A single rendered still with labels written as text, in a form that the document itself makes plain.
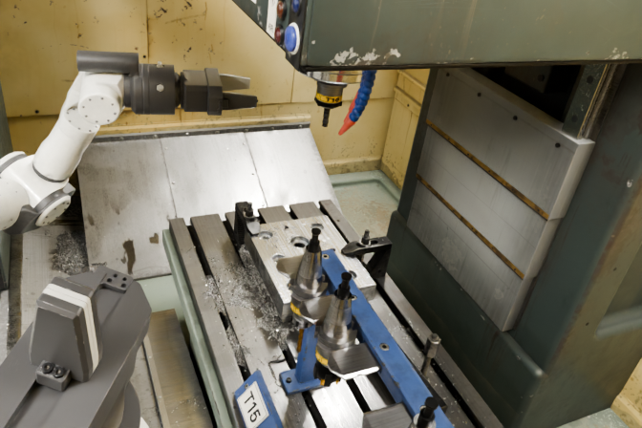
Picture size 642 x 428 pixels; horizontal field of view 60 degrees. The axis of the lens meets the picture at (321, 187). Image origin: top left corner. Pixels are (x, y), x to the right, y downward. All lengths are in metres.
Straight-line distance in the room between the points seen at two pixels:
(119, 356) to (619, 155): 1.01
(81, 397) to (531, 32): 0.70
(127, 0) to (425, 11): 1.38
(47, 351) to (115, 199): 1.69
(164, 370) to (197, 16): 1.16
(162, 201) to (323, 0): 1.44
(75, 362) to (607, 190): 1.05
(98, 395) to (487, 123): 1.15
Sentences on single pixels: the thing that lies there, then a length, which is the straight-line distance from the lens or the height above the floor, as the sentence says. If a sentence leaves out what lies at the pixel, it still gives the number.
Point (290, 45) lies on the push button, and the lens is 0.67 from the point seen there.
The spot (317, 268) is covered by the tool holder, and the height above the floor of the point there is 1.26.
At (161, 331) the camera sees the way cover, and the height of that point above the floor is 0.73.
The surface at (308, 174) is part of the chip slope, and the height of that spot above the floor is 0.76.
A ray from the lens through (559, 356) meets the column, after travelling 1.42.
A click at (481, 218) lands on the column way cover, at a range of 1.42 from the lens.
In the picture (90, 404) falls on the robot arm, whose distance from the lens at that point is 0.33.
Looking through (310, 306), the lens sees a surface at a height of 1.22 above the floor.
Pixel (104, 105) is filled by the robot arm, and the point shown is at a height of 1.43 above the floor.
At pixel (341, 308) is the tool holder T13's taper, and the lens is 0.82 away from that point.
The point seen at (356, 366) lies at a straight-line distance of 0.84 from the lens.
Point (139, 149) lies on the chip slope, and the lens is 2.12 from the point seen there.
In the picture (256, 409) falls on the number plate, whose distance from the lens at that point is 1.11.
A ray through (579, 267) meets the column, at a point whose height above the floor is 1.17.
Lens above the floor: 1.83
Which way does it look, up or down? 31 degrees down
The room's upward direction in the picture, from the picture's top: 8 degrees clockwise
